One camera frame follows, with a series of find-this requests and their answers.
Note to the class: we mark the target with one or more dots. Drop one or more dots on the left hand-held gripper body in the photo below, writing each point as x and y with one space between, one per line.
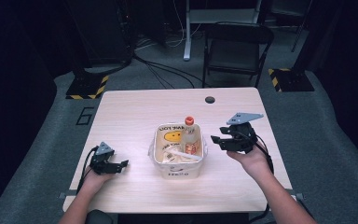
102 161

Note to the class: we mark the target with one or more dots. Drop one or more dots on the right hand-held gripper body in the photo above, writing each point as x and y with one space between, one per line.
240 137

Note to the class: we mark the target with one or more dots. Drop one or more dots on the clear bottle with orange cap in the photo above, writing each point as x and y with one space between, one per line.
191 138

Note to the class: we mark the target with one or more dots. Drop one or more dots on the white bag with yellow face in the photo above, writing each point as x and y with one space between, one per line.
177 165

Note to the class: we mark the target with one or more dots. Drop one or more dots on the person's left hand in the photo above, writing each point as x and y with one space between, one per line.
99 180

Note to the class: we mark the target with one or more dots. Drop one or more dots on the person's right hand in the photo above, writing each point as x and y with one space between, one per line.
253 161

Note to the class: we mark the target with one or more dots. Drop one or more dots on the black table grommet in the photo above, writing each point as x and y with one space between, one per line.
209 100

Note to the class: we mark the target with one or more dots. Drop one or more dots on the black folding chair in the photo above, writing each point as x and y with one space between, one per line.
236 46

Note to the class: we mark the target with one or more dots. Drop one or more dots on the grey table bracket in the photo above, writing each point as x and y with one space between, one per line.
66 195
299 196

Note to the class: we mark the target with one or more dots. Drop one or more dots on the black yellow striped base plate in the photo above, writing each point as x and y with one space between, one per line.
290 80
87 88

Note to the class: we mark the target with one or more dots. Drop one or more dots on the white desk frame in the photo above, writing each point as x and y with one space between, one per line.
188 31

